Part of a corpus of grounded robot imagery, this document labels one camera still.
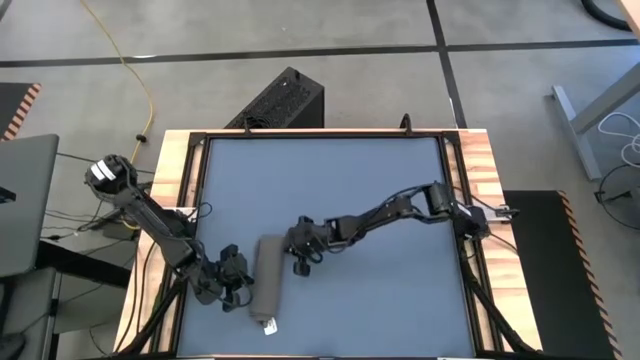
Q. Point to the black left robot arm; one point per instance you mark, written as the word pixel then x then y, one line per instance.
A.
pixel 150 220

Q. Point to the black aluminium table frame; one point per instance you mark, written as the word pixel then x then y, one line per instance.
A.
pixel 325 134

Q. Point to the silver mounting bracket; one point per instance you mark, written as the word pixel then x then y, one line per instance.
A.
pixel 505 212

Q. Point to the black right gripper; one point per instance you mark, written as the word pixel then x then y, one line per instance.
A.
pixel 310 240

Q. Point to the black mat with hazard stripes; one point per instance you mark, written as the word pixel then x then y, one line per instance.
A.
pixel 12 107
pixel 540 275

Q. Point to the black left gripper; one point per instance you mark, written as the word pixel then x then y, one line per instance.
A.
pixel 235 277

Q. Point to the black computer tower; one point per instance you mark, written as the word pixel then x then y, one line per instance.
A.
pixel 280 100

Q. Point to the wooden desk with pale legs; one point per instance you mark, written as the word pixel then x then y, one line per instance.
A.
pixel 577 135

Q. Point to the grey laptop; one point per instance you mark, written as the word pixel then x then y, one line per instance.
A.
pixel 25 210

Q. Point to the beige woven towel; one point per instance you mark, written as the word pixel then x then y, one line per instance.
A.
pixel 267 280

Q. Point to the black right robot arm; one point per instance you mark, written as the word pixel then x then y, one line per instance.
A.
pixel 380 217

